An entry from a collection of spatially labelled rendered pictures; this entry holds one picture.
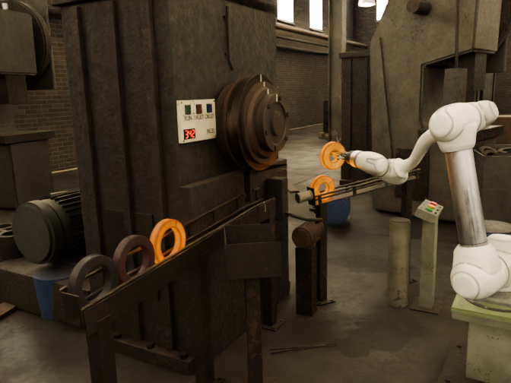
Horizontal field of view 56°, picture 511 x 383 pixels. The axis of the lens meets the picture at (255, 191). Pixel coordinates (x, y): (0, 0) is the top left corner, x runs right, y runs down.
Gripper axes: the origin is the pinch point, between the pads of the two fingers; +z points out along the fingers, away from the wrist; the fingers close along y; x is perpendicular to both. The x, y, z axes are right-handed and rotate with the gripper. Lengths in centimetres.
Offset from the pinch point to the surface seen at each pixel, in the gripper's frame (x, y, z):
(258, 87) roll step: 37, -51, -10
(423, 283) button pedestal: -75, 44, -31
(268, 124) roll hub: 20, -49, -16
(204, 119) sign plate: 24, -79, -12
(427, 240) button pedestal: -49, 45, -31
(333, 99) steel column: -21, 492, 706
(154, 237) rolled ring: -15, -114, -51
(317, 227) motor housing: -41.6, -10.4, -1.9
